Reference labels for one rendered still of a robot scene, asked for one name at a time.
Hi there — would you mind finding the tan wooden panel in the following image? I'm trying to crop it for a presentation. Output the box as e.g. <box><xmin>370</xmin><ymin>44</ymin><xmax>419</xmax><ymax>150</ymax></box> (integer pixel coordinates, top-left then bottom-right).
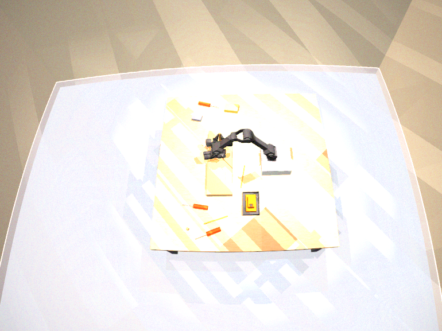
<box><xmin>206</xmin><ymin>130</ymin><xmax>232</xmax><ymax>196</ymax></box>

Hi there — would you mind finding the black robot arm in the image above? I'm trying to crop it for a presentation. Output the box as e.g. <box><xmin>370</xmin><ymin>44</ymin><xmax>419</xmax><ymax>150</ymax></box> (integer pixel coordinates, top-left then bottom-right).
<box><xmin>203</xmin><ymin>128</ymin><xmax>277</xmax><ymax>161</ymax></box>

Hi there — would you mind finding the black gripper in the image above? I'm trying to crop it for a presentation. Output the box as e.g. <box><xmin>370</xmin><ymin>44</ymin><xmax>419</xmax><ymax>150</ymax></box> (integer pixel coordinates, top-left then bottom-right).
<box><xmin>206</xmin><ymin>134</ymin><xmax>225</xmax><ymax>147</ymax></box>

